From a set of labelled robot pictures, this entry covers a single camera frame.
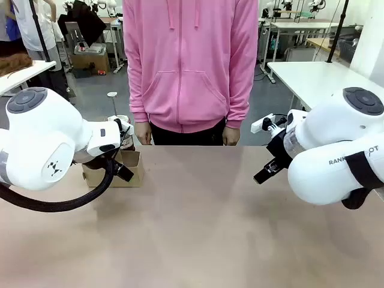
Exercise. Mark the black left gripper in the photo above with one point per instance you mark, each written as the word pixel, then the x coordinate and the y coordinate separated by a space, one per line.
pixel 91 162

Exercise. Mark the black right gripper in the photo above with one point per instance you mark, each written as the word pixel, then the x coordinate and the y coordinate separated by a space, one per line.
pixel 279 150

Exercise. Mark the brown cardboard cup carrier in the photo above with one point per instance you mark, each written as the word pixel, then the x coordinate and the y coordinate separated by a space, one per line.
pixel 135 168

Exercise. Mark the person's left forearm pink sleeve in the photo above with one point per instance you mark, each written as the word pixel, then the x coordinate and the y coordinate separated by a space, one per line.
pixel 240 96

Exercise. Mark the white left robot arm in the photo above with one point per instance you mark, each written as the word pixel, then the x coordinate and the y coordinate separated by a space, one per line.
pixel 39 135

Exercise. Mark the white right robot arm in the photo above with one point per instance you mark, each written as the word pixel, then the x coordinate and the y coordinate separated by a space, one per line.
pixel 330 135

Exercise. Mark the person's right forearm pink sleeve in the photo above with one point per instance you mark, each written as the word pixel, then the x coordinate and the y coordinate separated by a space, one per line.
pixel 133 90

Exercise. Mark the clear cup brown drink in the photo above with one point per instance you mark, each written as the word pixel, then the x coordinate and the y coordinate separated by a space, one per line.
pixel 129 142

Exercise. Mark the person's right hand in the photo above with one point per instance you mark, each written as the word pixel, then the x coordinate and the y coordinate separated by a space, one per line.
pixel 143 133

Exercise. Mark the person's left hand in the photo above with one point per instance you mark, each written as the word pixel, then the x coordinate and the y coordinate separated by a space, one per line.
pixel 231 136

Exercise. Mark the round-top metal stand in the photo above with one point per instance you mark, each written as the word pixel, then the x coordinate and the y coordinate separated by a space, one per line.
pixel 112 102

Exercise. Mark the brown cardboard box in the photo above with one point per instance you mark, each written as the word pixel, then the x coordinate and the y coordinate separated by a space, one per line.
pixel 90 60

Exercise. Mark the person in pink hoodie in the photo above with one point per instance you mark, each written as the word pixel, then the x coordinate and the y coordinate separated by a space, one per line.
pixel 192 75

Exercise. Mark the white side table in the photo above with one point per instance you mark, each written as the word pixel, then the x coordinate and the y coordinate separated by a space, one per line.
pixel 24 75

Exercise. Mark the wooden background table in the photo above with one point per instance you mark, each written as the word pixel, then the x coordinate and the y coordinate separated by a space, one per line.
pixel 321 43

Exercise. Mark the black mesh basket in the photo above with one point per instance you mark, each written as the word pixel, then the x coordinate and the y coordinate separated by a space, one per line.
pixel 349 49

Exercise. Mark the brown furry bundle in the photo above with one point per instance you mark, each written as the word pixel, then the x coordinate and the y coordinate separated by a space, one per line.
pixel 15 63

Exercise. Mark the grey background workbench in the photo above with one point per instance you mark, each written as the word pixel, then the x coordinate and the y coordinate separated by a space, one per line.
pixel 300 25

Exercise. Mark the black hanging cloth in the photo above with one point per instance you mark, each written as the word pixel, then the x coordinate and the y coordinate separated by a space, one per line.
pixel 84 21

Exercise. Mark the bystander in white shirt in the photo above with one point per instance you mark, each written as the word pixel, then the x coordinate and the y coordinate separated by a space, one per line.
pixel 33 24

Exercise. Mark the bystander in blue top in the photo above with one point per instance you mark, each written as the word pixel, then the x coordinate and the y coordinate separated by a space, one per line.
pixel 6 27

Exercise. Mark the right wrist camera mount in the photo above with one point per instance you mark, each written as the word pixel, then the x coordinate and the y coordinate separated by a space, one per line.
pixel 258 124

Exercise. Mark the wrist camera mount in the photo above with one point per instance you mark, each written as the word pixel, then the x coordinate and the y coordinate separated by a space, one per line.
pixel 114 119
pixel 258 124

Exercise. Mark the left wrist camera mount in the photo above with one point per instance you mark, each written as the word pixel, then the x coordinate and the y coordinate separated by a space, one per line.
pixel 114 119

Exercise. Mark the black camera pole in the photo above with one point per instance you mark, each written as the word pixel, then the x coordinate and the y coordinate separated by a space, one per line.
pixel 39 30
pixel 337 30

